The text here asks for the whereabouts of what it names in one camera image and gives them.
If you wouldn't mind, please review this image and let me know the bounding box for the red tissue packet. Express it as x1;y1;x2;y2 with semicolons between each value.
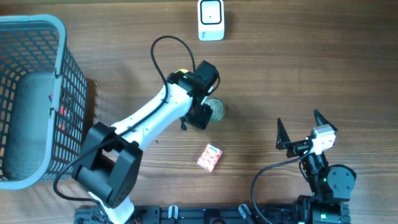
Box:
197;144;223;173

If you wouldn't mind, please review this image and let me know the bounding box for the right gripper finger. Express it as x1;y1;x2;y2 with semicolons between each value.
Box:
275;118;290;150
312;110;337;134

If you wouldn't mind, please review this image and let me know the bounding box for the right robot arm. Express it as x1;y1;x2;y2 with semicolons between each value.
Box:
275;110;356;223

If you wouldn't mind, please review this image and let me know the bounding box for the yellow lidded jar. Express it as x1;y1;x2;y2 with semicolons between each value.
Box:
175;69;189;73

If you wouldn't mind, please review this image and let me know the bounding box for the grey plastic shopping basket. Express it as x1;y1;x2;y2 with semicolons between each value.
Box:
1;14;88;190

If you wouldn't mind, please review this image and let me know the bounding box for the white barcode scanner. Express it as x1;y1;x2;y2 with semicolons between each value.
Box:
197;0;225;41

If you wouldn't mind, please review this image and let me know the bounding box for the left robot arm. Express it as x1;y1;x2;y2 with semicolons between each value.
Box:
72;61;220;223

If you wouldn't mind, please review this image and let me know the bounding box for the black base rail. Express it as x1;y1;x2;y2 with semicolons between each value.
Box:
73;204;351;224

